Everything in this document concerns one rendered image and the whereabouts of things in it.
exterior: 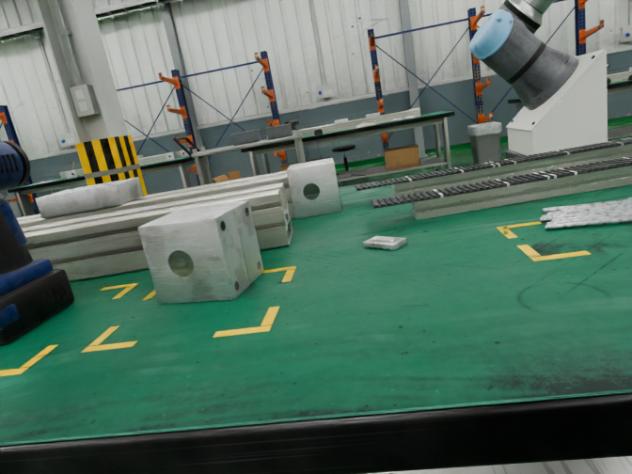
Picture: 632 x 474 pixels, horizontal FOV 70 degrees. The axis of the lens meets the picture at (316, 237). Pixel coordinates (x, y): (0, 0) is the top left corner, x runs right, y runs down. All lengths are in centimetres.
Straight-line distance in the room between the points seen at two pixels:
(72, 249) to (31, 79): 967
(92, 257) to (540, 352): 64
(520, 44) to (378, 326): 98
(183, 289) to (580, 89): 98
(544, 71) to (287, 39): 748
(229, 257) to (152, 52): 876
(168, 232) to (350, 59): 798
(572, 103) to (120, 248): 100
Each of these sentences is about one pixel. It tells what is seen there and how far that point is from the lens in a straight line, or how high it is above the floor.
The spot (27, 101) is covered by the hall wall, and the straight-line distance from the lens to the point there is 1048.
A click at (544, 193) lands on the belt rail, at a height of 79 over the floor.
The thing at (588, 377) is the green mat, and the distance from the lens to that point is 33.
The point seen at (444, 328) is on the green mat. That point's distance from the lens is 38.
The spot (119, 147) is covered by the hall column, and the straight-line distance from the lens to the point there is 398.
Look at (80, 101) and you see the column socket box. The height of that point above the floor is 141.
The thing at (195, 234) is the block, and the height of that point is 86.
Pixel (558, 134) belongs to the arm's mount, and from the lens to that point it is 121.
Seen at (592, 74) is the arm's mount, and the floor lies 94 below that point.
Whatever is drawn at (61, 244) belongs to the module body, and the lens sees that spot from 79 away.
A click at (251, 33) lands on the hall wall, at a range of 867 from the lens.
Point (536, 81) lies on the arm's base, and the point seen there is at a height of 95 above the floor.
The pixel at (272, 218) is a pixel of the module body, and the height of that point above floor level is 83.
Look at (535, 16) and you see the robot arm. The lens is 140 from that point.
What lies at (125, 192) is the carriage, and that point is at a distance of 96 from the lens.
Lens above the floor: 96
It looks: 14 degrees down
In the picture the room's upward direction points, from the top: 10 degrees counter-clockwise
